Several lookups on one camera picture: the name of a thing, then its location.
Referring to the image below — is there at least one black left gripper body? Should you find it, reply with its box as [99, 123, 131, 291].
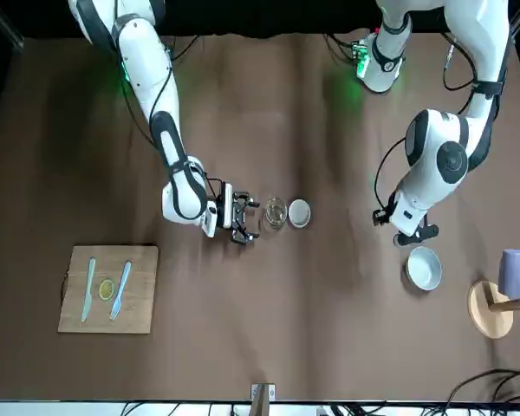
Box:
[393, 223, 440, 249]

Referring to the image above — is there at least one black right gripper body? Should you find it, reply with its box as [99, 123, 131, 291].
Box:
[232, 192, 250, 242]

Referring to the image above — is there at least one transparent spice bottle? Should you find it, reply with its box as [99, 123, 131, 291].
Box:
[263, 196, 289, 231]

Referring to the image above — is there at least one round bottle lid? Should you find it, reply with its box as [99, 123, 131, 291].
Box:
[287, 198, 313, 228]

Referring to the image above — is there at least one grey round bowl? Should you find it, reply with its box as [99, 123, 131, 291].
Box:
[406, 245, 444, 292]

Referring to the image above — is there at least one purple plastic cup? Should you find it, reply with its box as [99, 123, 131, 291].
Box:
[497, 248, 520, 302]

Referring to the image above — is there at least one wooden mug tree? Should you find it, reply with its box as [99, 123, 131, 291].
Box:
[466, 279, 520, 340]

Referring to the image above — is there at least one wooden cutting board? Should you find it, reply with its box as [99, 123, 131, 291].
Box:
[56, 244, 159, 335]

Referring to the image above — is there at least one blue plastic fork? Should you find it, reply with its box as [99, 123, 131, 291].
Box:
[108, 260, 133, 322]

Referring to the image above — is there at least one green plastic knife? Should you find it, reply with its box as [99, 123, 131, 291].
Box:
[80, 257, 98, 323]

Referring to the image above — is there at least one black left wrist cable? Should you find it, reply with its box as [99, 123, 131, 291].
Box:
[372, 135, 409, 227]

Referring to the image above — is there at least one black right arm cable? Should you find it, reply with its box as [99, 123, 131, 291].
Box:
[120, 25, 227, 205]

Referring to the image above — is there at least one black looped cable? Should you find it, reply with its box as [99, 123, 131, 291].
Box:
[445, 367, 520, 416]

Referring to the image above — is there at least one aluminium post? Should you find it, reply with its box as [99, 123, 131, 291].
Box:
[250, 382, 276, 416]

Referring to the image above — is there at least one black cable with silver connector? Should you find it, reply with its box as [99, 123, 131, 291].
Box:
[442, 39, 478, 93]

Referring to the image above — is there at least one black left base cable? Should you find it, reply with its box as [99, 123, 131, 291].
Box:
[323, 33, 361, 62]

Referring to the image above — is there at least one dark frame bar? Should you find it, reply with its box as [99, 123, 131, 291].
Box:
[0, 0, 26, 49]

